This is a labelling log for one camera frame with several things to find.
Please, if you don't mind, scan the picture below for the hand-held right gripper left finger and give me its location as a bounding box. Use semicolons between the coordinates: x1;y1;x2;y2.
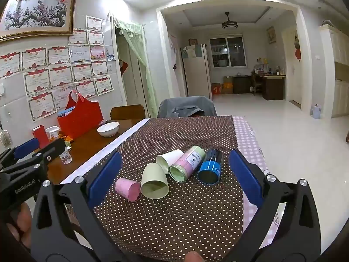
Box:
30;151;123;252

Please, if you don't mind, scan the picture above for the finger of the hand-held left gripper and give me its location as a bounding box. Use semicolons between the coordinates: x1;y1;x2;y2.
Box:
0;138;40;167
0;139;66;176

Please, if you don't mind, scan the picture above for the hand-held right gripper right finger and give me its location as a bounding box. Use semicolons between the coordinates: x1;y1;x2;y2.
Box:
228;149;322;255

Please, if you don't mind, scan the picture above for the black cup with blue rim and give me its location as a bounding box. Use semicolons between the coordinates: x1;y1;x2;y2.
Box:
197;149;223;184

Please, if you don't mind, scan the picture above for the light green cup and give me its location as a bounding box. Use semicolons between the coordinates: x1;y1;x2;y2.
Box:
140;163;169;198

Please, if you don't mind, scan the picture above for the green cup with pink label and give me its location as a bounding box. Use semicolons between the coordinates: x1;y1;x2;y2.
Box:
168;145;206;183

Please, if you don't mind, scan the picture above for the white cup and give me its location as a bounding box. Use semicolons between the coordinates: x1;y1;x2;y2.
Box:
156;149;184;174

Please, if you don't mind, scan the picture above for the person's left hand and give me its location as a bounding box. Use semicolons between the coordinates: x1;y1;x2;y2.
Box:
7;202;33;241

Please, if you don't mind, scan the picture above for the person's right hand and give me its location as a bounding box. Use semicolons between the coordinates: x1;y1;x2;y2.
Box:
185;250;204;262

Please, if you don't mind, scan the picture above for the clear drinking glass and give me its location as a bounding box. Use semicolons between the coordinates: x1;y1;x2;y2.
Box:
59;146;72;165

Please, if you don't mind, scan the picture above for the small red carton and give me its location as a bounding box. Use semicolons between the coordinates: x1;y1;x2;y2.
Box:
32;125;50;149

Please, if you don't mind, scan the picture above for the white mug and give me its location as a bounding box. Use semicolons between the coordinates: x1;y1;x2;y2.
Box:
46;126;60;140

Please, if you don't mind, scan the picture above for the hanging brush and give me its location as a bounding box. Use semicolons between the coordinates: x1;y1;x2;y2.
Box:
0;120;12;146

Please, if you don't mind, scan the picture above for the pink checked tablecloth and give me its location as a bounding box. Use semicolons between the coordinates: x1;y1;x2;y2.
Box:
232;115;287;249

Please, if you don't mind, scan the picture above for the red bag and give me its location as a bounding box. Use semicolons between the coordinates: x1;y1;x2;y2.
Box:
57;90;104;140

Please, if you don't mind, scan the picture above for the white bowl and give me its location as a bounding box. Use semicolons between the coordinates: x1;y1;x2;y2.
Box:
97;122;120;138

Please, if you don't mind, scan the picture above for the brown polka dot tablecloth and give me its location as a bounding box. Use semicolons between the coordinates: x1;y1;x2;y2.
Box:
83;116;244;255

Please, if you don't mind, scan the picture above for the wooden chair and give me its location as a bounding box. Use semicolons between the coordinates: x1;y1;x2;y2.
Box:
110;104;145;121

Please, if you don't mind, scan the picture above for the dark wooden desk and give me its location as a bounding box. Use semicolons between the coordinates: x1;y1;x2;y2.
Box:
232;72;286;100

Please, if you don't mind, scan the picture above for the chair with grey cover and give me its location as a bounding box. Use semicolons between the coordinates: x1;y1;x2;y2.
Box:
157;96;217;118

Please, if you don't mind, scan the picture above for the brown cardboard box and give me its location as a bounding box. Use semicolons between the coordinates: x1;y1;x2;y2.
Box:
221;76;233;94

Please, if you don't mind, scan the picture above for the white refrigerator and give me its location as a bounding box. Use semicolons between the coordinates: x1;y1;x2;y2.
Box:
181;44;212;99

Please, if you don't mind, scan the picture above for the white door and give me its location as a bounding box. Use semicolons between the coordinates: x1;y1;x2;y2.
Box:
282;27;303;105

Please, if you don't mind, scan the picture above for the window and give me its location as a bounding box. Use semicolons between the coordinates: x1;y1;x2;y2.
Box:
209;36;248;67

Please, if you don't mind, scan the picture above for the green door curtain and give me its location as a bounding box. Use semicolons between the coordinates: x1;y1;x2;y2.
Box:
113;16;159;118

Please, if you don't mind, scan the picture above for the framed blossom painting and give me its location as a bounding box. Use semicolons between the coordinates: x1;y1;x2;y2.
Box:
0;0;77;42

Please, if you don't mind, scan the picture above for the red door decoration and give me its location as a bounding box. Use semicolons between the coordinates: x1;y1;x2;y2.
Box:
294;37;302;60

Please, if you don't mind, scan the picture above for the ceiling lamp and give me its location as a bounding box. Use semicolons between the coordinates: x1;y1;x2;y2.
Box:
221;12;238;30

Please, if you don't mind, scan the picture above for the group of wall certificates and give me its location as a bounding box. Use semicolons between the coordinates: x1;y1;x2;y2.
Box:
0;15;113;122

